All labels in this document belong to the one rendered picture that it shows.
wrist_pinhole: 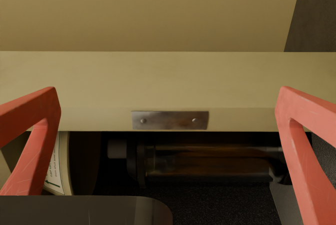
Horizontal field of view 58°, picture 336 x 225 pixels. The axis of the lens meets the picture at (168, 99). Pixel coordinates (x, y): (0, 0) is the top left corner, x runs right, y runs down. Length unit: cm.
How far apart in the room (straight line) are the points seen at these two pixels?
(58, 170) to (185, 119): 18
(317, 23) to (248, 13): 17
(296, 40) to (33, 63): 50
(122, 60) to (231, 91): 13
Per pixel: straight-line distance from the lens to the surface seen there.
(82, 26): 73
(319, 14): 60
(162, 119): 28
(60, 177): 39
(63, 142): 38
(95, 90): 30
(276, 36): 75
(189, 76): 32
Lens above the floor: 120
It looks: level
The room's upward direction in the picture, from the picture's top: 90 degrees counter-clockwise
